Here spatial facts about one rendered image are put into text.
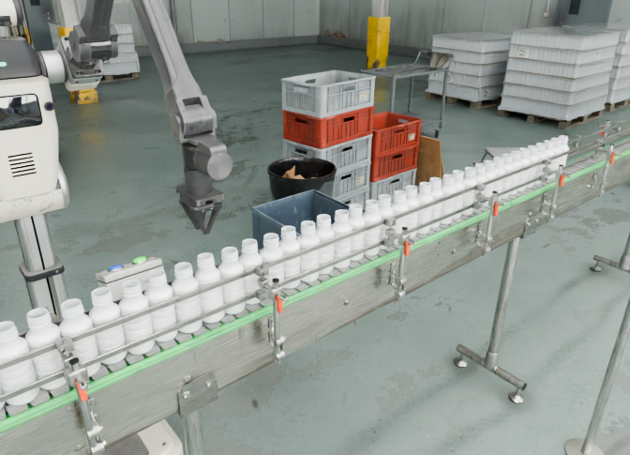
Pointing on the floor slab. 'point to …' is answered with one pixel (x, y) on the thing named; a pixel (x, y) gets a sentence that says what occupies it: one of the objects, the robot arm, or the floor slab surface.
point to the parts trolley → (412, 86)
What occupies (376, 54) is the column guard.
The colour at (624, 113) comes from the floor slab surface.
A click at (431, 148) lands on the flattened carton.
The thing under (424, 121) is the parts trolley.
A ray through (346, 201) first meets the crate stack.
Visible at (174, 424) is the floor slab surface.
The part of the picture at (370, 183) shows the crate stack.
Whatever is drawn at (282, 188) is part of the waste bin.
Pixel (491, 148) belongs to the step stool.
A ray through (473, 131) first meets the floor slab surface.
